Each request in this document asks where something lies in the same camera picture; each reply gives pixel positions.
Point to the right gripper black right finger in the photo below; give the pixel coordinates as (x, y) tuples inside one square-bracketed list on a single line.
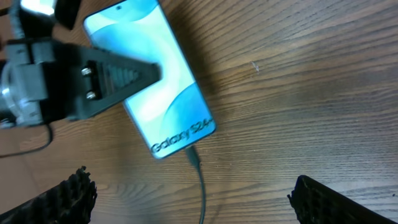
[(315, 203)]

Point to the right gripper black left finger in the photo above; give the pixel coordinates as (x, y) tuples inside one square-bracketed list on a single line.
[(71, 201)]

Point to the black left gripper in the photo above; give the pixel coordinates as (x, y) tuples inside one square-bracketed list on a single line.
[(45, 80)]

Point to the Samsung Galaxy smartphone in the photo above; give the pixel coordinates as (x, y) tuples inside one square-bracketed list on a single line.
[(169, 111)]

